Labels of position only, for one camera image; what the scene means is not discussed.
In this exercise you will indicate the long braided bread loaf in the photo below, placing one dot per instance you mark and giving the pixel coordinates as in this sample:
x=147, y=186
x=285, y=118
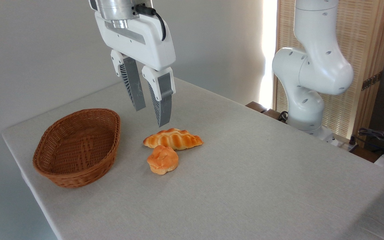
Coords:
x=173, y=139

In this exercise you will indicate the white power strip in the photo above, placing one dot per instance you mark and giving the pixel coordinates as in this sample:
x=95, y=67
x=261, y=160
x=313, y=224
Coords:
x=343, y=144

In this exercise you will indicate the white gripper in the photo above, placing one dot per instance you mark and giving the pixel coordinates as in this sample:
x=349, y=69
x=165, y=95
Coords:
x=145, y=40

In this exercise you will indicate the wooden slatted folding screen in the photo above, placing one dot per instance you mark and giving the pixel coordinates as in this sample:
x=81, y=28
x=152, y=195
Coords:
x=365, y=40

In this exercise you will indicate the metal screen hinge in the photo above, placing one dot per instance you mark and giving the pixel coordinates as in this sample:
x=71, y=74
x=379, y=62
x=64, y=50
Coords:
x=372, y=81

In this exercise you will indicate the small round bread roll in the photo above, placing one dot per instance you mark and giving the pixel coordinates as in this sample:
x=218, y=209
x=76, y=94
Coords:
x=162, y=160

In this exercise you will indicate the brown wicker oval basket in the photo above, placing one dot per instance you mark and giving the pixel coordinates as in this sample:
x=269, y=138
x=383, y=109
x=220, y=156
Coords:
x=78, y=150

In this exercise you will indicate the dark brown wooden furniture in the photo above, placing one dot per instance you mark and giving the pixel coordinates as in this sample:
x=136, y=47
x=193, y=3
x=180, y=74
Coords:
x=257, y=107

